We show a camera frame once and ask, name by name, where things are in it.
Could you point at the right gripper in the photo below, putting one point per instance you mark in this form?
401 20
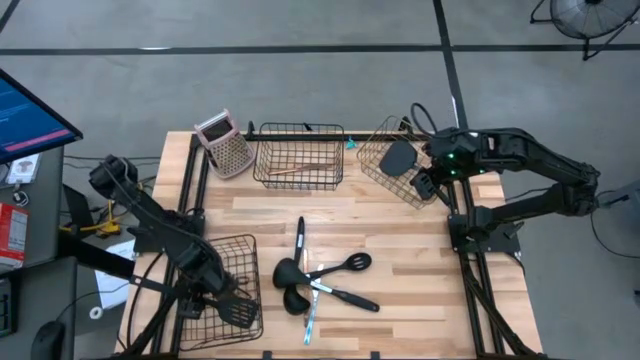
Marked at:
425 185

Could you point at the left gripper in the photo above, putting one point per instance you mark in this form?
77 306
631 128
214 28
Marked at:
212 282

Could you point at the black slotted turner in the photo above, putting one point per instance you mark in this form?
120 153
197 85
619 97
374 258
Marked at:
237 311

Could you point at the black solid spatula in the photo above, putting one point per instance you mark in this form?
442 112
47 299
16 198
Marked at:
397 158

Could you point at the small black ladle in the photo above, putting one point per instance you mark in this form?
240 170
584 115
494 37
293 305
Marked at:
295 302

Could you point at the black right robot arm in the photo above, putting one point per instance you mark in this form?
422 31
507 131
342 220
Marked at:
540 150

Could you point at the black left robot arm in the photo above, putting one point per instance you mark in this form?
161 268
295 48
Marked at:
150 215

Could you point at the large black ladle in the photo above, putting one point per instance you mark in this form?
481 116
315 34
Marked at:
287 274

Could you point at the teal paper scrap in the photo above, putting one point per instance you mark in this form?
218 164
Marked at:
351 144

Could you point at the white paper sheet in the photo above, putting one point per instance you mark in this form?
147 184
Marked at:
112 290

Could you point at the black slotted spoon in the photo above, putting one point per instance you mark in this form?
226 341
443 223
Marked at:
357 261

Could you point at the white tape roll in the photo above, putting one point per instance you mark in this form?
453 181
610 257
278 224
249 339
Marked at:
92 312

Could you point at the copper-coloured cutlery piece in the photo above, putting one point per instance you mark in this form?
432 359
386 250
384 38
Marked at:
300 169

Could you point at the yellow tool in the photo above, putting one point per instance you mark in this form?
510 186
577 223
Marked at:
107 227

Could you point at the pink box grater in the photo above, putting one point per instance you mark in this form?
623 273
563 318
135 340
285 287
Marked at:
230 155

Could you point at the black computer mouse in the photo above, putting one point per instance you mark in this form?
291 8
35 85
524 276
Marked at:
47 342

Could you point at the grey desk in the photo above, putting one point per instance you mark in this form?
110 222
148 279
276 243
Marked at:
45 225

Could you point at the computer keyboard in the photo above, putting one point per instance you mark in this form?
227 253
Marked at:
6 310

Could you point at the red cardboard box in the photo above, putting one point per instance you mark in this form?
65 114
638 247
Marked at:
12 235

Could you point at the white card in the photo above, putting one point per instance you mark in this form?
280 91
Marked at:
22 170

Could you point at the round floor fan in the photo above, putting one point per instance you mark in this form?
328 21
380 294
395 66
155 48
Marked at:
590 17

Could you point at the large computer monitor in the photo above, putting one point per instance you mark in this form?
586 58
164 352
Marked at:
30 120

